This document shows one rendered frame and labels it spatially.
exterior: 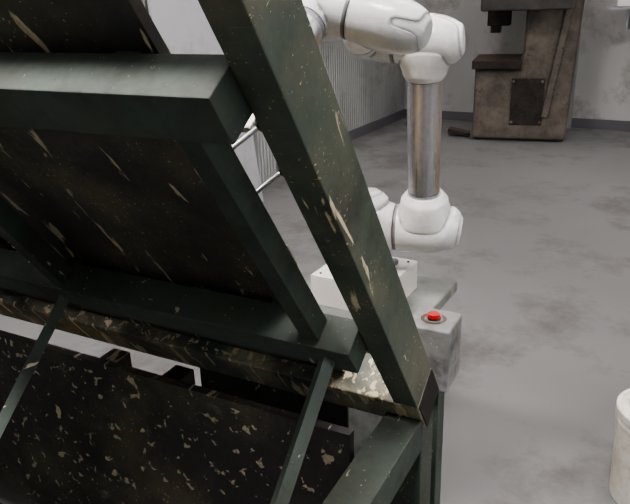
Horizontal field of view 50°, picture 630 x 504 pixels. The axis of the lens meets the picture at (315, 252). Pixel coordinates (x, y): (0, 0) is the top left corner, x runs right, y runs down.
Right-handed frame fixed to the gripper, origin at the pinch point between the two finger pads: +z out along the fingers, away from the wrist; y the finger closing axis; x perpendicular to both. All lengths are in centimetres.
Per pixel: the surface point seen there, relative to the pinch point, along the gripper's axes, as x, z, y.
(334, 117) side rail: 26.0, 12.8, 13.9
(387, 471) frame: 25, 38, -64
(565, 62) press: -46, -555, -456
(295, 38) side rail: 26.0, 14.8, 29.1
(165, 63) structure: 10.1, 21.0, 30.2
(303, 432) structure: 15, 42, -40
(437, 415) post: 23, 11, -99
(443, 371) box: 25, 4, -84
